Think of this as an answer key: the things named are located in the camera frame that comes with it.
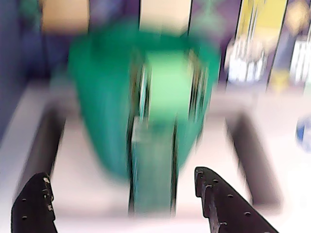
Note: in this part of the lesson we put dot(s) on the blue toy kitchen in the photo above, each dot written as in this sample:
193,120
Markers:
22,80

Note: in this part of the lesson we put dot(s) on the white slotted hanging utensil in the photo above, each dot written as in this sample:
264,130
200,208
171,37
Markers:
245,68

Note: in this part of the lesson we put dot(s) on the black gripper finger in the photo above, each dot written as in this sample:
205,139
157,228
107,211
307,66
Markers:
230,213
31,208

